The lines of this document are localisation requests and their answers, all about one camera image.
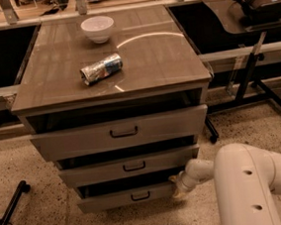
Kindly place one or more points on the dark side table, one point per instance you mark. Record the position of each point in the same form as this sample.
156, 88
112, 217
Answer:
251, 87

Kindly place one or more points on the black stand leg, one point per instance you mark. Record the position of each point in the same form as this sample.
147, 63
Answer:
22, 187

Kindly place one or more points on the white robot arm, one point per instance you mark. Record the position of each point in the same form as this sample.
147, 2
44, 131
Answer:
246, 179

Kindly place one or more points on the grey drawer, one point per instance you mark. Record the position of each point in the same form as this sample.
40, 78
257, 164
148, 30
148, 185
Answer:
123, 133
126, 191
128, 167

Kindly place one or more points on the grey drawer cabinet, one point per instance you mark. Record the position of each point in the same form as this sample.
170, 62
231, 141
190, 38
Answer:
160, 73

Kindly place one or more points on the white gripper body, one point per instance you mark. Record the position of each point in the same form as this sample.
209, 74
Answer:
184, 182

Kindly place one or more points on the crushed silver blue can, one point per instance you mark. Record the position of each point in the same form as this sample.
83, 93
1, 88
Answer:
101, 69

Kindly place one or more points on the white ceramic bowl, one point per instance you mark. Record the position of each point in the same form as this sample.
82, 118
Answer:
98, 28

